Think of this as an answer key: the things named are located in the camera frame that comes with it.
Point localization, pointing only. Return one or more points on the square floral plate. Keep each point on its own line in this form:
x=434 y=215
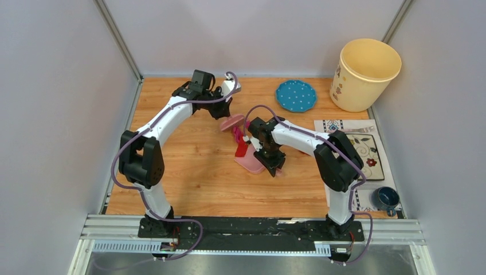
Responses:
x=367 y=149

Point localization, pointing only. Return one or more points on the pink hand brush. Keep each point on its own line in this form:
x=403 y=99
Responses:
x=232 y=121

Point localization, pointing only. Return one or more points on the dark blue mug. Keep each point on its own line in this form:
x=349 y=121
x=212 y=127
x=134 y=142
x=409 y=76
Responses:
x=386 y=199

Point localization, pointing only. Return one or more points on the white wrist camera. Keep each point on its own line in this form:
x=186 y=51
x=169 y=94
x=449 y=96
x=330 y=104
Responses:
x=229 y=87
x=249 y=140

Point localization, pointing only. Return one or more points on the magenta paper scrap top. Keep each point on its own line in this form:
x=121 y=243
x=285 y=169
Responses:
x=237 y=133

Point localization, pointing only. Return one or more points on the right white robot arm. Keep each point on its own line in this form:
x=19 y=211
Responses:
x=338 y=163

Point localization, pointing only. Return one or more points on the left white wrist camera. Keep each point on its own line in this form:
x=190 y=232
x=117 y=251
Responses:
x=229 y=87

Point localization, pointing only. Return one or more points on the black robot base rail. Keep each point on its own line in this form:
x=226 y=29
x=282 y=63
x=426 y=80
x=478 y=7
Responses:
x=244 y=234

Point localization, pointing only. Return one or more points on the red rectangular paper scrap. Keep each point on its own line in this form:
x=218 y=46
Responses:
x=241 y=148

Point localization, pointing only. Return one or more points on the patterned white placemat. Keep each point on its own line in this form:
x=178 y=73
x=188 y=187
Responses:
x=362 y=195

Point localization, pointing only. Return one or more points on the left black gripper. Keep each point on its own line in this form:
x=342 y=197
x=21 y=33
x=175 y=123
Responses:
x=224 y=112

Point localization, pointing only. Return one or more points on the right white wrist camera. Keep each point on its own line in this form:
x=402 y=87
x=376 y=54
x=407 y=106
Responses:
x=249 y=140

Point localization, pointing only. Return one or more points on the pink plastic dustpan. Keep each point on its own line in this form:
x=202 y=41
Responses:
x=249 y=162

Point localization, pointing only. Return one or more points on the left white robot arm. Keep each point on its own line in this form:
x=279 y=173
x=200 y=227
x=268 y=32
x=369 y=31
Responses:
x=139 y=165

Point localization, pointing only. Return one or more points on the cream yellow waste bin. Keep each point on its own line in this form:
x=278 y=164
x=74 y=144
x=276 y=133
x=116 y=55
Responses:
x=366 y=67

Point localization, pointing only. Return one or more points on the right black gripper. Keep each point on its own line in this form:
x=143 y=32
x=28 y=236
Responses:
x=271 y=164

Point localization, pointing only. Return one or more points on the blue polka dot plate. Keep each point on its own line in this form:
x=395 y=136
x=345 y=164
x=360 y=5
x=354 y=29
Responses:
x=296 y=96

